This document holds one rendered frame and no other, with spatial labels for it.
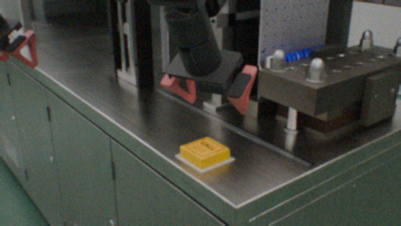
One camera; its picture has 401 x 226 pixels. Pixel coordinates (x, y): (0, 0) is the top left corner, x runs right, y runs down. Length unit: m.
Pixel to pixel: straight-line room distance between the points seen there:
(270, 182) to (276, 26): 0.40
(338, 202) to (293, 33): 0.41
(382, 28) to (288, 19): 2.90
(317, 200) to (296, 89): 0.22
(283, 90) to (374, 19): 3.07
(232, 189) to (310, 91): 0.26
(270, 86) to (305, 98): 0.10
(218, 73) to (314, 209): 0.39
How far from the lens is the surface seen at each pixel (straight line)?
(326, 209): 0.94
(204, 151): 0.82
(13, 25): 0.97
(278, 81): 0.92
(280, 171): 0.82
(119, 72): 1.33
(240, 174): 0.80
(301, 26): 1.10
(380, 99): 1.03
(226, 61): 0.64
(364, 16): 4.01
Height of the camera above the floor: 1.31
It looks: 22 degrees down
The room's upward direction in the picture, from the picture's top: straight up
